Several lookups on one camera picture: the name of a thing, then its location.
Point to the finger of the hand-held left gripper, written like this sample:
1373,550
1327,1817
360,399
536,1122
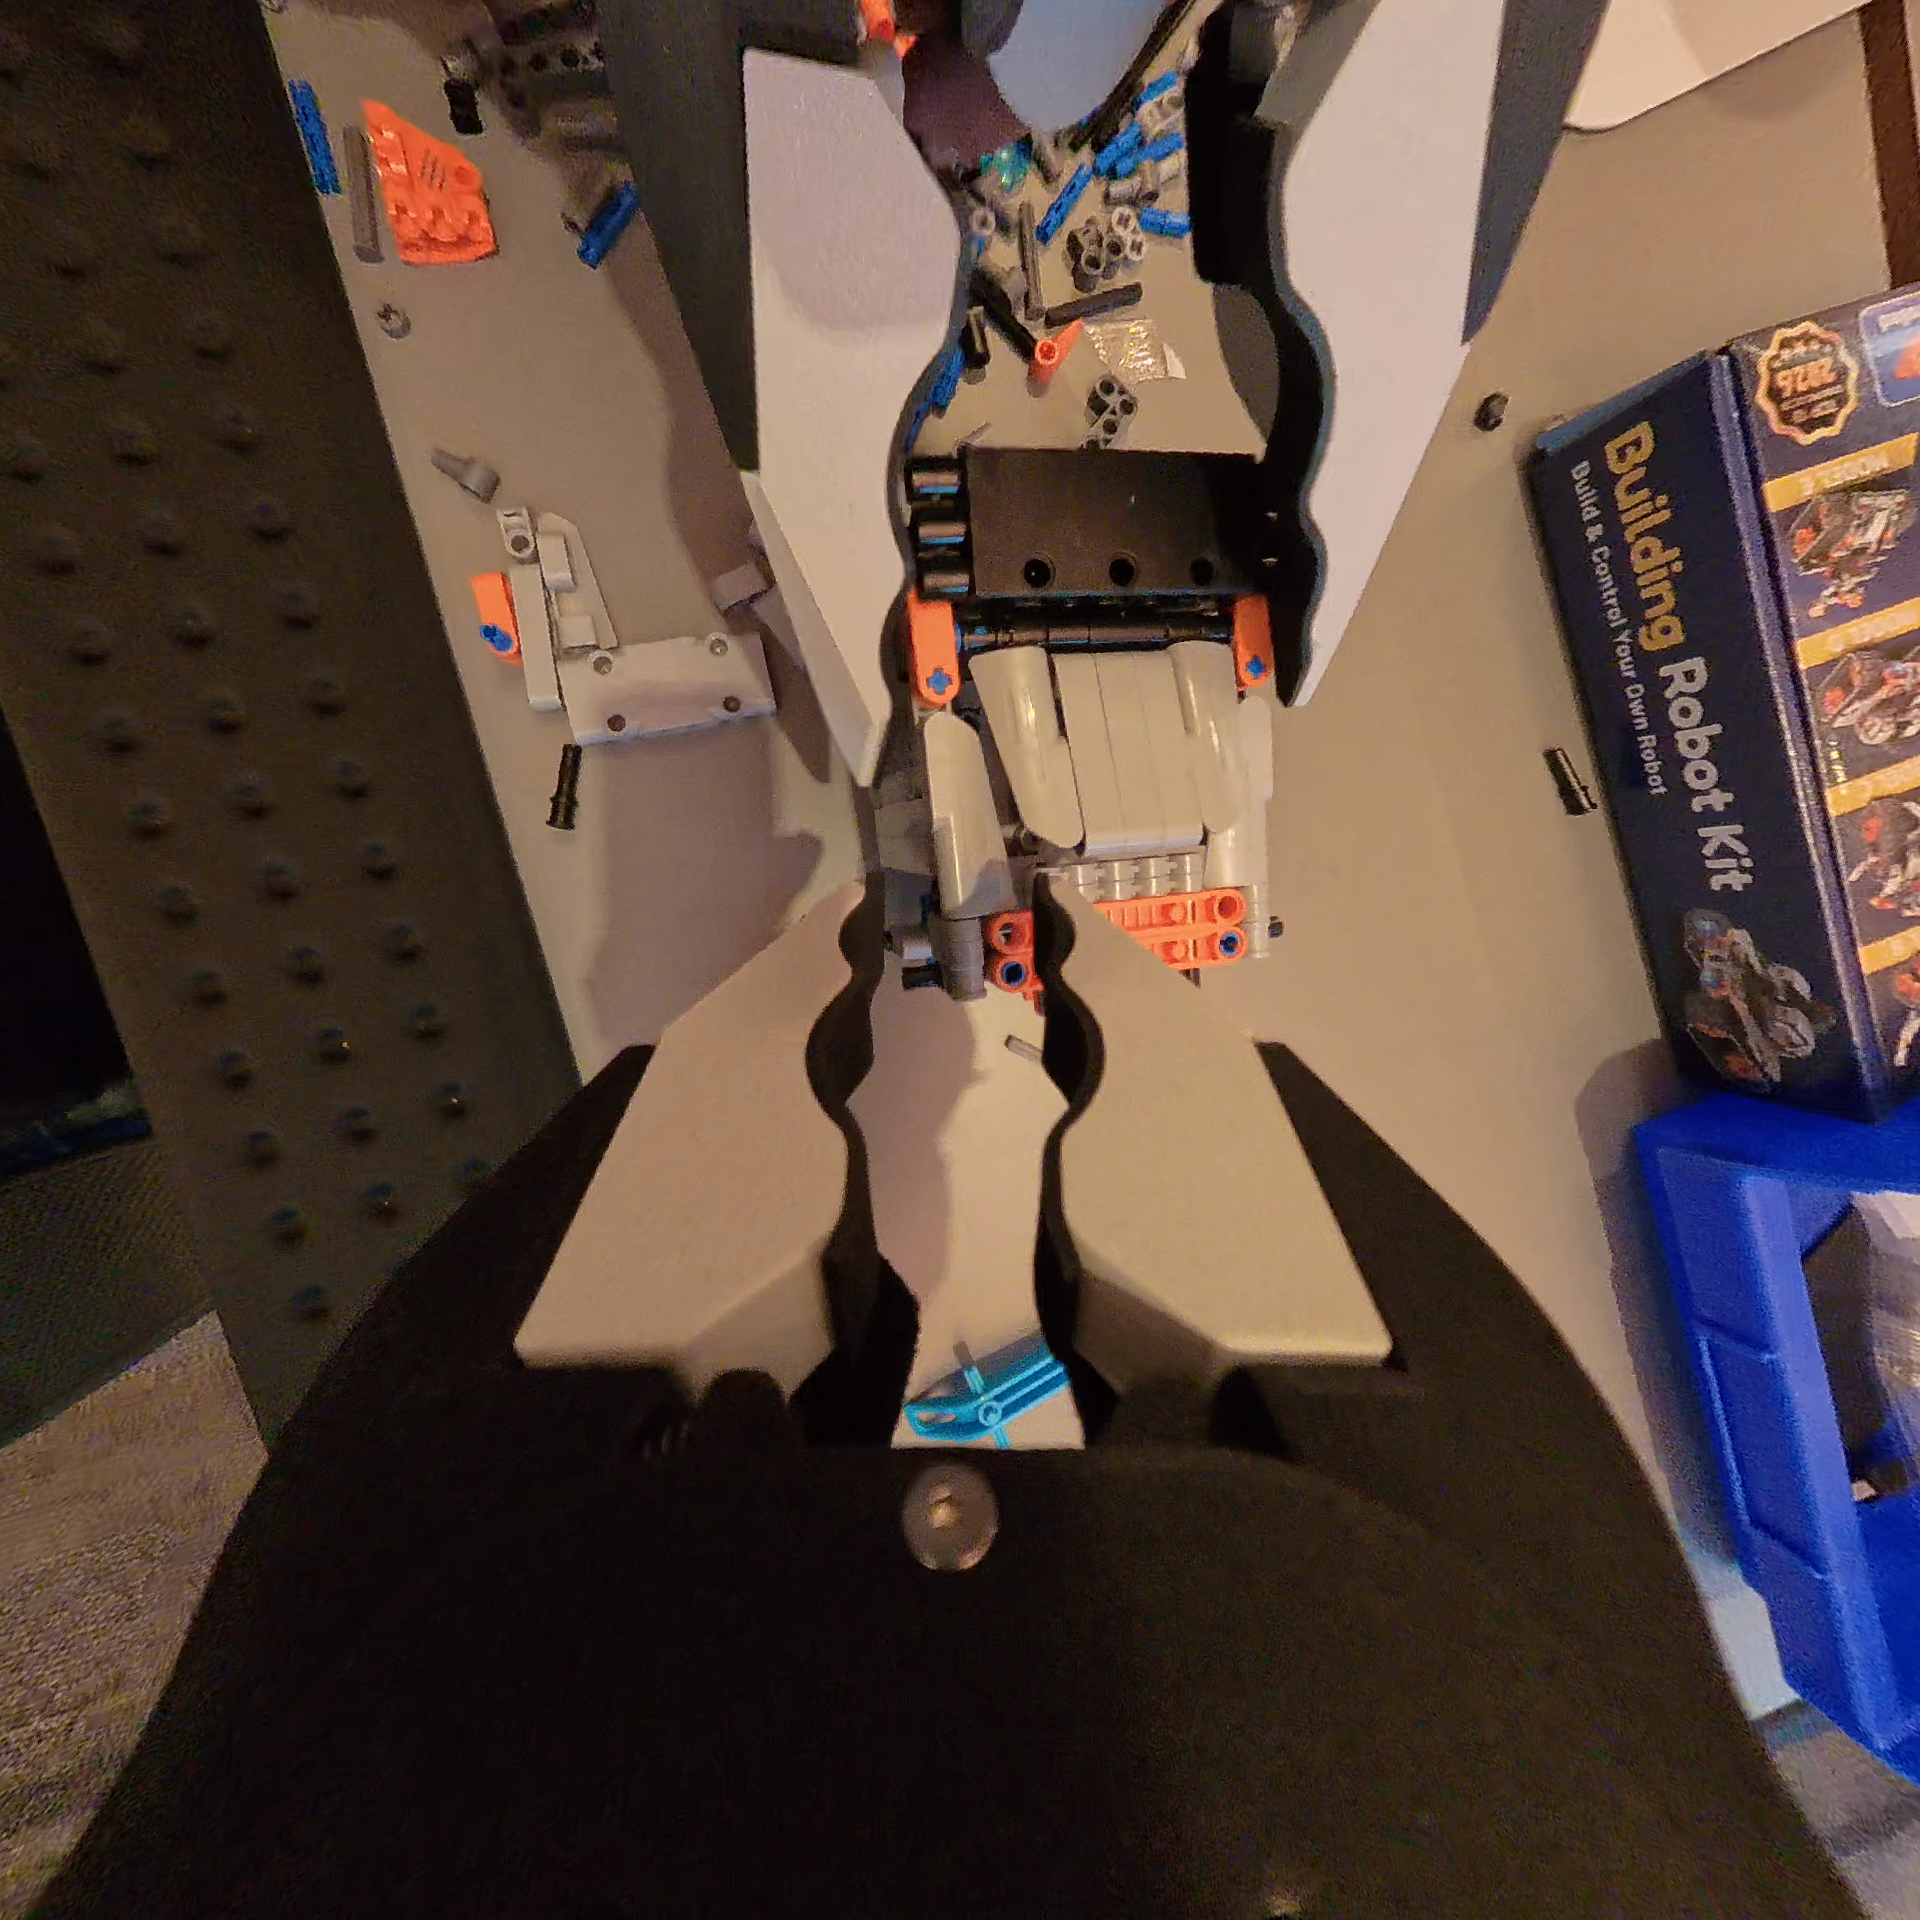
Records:
1380,210
825,299

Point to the black connector pin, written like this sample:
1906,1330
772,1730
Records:
563,786
1567,779

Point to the pile of small building parts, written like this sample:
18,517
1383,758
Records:
1087,271

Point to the blue robot kit box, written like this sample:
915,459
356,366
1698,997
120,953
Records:
1711,721

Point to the teal curved plastic piece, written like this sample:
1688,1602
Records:
977,1390

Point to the small orange block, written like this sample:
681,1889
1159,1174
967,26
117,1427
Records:
490,610

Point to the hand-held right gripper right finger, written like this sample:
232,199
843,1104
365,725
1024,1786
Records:
1231,1200

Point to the orange gear frame assembly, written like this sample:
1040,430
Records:
1111,737

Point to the blue plastic bin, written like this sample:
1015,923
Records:
1771,1410

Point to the large orange wedge piece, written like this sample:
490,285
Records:
429,187

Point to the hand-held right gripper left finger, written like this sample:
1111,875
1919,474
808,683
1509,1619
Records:
690,1200

